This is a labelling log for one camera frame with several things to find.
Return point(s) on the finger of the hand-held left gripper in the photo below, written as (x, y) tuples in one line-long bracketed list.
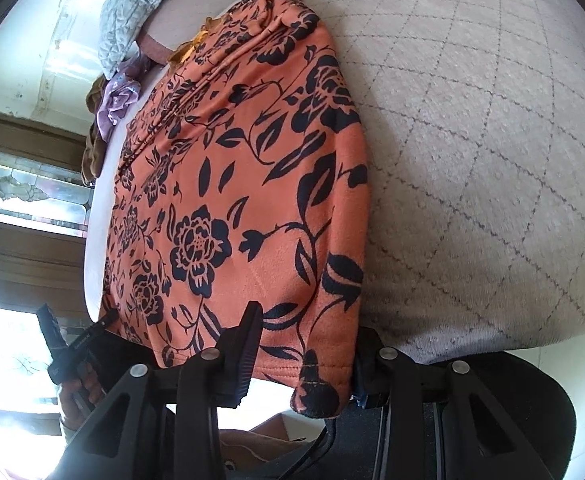
[(97, 330)]

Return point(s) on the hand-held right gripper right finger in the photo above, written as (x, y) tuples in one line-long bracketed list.
[(372, 370)]

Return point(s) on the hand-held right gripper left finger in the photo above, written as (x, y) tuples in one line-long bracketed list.
[(245, 355)]

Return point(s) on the orange black floral garment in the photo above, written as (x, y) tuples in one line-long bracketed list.
[(232, 185)]

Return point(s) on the person's left forearm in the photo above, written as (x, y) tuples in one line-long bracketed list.
[(68, 429)]

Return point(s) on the person's left hand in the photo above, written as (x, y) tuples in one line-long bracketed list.
[(90, 387)]

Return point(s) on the patterned glass pane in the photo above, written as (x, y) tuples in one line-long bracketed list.
[(27, 185)]

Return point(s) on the brown cloth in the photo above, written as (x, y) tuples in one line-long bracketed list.
[(92, 155)]

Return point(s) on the light quilted bed cover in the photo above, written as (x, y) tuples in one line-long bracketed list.
[(472, 160)]

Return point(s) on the purple cloth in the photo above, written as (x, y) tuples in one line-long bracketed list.
[(117, 97)]

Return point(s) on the pink pillow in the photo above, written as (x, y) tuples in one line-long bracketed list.
[(153, 49)]

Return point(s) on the yellow cloth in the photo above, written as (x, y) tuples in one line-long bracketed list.
[(190, 47)]

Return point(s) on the grey quilted blanket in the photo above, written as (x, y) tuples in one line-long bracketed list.
[(127, 15)]

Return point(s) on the wooden window frame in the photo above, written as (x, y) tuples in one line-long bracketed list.
[(22, 265)]

